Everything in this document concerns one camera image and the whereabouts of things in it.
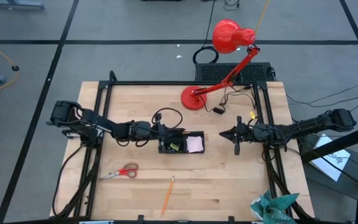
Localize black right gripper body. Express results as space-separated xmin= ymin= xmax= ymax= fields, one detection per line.
xmin=233 ymin=115 xmax=256 ymax=156

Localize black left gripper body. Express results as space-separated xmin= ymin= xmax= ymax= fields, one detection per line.
xmin=151 ymin=113 xmax=172 ymax=154

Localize black mesh desk organizer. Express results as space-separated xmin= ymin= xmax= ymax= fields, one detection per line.
xmin=158 ymin=130 xmax=206 ymax=155

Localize pale pink sticky note pad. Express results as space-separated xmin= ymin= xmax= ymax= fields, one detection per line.
xmin=186 ymin=135 xmax=204 ymax=154

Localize red-handled scissors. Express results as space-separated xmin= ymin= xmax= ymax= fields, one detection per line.
xmin=99 ymin=162 xmax=139 ymax=180

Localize black perforated metal case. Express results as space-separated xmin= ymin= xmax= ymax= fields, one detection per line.
xmin=195 ymin=62 xmax=277 ymax=83

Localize teal leafed potted plant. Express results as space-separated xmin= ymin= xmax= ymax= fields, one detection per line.
xmin=249 ymin=185 xmax=300 ymax=224

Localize white paper sheet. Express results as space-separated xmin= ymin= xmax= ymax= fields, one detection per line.
xmin=309 ymin=133 xmax=352 ymax=182

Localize black metal stand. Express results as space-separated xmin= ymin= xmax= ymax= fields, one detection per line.
xmin=300 ymin=121 xmax=358 ymax=224

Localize red desk lamp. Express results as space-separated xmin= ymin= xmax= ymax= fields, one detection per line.
xmin=180 ymin=19 xmax=260 ymax=111

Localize black left wrist camera cable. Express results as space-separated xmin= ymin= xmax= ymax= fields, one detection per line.
xmin=151 ymin=107 xmax=184 ymax=130

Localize black lamp cable with switch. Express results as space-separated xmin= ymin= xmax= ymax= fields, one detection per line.
xmin=199 ymin=85 xmax=257 ymax=115

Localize black aluminium table frame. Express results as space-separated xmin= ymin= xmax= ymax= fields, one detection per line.
xmin=73 ymin=80 xmax=293 ymax=222

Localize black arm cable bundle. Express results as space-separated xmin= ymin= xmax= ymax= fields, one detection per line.
xmin=261 ymin=146 xmax=318 ymax=222
xmin=52 ymin=144 xmax=101 ymax=218

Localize black coiled floor cable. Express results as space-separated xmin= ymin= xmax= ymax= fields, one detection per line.
xmin=192 ymin=0 xmax=220 ymax=65

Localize yellow hanging cable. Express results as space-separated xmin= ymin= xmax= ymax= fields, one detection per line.
xmin=255 ymin=0 xmax=270 ymax=32

